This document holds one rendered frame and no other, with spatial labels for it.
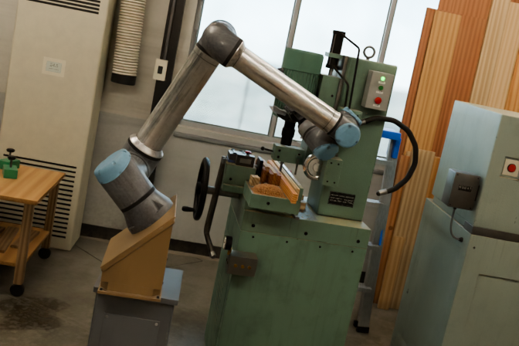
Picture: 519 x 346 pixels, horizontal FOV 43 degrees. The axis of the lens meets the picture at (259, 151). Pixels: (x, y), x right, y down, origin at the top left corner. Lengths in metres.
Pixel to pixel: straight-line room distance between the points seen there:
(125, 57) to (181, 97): 1.70
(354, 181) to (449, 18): 1.73
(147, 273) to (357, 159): 1.12
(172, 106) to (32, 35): 1.81
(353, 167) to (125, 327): 1.21
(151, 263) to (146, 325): 0.26
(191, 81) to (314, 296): 1.14
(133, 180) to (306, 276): 0.96
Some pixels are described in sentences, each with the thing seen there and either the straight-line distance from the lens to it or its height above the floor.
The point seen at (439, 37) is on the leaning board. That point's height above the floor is 1.75.
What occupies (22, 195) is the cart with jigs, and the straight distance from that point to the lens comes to 3.52.
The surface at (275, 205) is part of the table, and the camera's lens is 2.74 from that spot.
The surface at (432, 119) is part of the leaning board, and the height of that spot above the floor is 1.23.
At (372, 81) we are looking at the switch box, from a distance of 2.89.
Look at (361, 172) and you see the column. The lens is 3.01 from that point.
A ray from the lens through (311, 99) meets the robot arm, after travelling 2.34.
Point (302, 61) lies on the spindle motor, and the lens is 2.89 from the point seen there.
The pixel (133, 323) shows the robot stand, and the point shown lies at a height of 0.43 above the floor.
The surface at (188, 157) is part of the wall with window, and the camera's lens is 4.39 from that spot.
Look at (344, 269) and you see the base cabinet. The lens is 3.00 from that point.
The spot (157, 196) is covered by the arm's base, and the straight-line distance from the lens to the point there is 2.46.
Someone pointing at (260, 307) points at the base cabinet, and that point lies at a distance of 2.99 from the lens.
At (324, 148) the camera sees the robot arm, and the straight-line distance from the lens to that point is 2.49.
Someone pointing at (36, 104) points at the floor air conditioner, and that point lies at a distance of 4.19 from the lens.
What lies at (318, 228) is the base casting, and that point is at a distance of 2.91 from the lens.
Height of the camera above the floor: 1.52
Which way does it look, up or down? 10 degrees down
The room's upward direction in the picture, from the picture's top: 11 degrees clockwise
